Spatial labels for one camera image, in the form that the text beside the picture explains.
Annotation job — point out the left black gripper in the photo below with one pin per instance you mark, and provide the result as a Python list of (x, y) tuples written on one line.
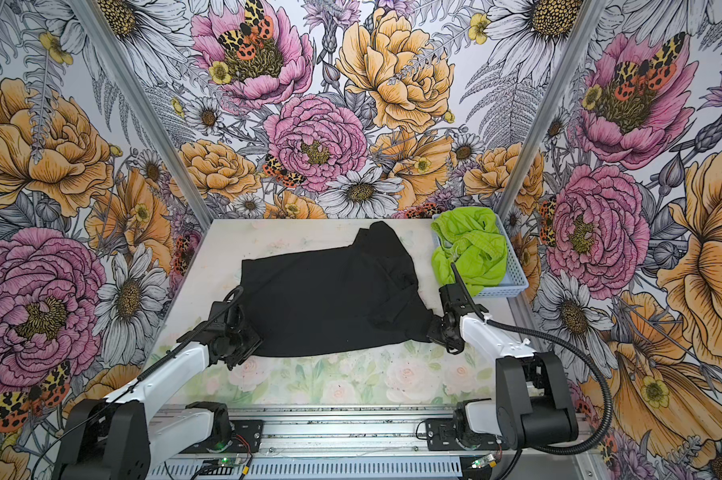
[(255, 342)]

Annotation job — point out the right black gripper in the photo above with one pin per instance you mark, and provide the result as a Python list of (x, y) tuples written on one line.
[(433, 336)]

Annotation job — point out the black garment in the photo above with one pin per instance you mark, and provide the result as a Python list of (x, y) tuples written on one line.
[(361, 296)]

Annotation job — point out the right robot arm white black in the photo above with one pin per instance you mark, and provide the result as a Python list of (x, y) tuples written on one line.
[(531, 407)]

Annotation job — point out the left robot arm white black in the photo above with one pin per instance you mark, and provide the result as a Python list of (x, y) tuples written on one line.
[(123, 436)]

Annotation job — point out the light blue plastic basket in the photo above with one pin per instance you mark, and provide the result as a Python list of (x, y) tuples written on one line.
[(511, 276)]

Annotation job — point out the lime green towel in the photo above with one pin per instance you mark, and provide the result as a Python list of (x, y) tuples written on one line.
[(469, 249)]

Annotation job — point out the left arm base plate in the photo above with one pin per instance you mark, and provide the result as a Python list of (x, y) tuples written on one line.
[(245, 437)]

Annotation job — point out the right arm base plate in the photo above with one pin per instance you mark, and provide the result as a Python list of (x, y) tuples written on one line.
[(442, 434)]

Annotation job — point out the aluminium rail frame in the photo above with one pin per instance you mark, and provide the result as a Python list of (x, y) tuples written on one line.
[(322, 431)]

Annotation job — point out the white vented cable duct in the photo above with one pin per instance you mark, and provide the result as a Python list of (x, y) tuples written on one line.
[(361, 467)]

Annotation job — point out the left aluminium corner post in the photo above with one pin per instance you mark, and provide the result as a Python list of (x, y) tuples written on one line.
[(119, 67)]

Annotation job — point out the aluminium corner post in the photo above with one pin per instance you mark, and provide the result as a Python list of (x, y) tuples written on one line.
[(119, 67), (584, 29)]

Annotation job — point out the right aluminium corner post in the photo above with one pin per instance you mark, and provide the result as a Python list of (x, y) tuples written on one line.
[(584, 29)]

